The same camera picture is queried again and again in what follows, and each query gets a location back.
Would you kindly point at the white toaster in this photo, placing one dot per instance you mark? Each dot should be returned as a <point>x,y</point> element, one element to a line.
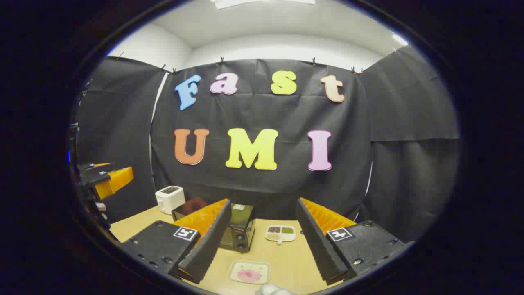
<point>168,200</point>

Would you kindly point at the long ceiling light panel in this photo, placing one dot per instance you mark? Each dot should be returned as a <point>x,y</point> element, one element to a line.
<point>262,2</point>

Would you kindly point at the white square plate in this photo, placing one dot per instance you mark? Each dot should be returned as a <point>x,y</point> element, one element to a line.
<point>235,267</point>

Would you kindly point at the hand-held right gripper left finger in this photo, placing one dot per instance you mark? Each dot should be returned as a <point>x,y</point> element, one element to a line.
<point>213,241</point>

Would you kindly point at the pink round ham slice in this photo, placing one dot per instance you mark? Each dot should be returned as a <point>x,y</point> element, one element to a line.
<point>249,275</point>

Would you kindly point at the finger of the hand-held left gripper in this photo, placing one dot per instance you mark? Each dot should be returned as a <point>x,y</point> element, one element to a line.
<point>118,180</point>
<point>98,165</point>

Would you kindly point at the black electric oven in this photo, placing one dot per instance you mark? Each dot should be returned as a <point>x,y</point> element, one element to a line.
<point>241,229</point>

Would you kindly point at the small ceiling light panel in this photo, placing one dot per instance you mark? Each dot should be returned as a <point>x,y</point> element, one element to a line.
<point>400,39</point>

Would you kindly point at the white divided dish with beans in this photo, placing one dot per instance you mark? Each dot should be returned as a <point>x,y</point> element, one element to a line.
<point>280,236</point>

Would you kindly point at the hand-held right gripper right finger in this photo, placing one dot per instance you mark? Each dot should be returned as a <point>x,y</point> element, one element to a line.
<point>319,246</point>

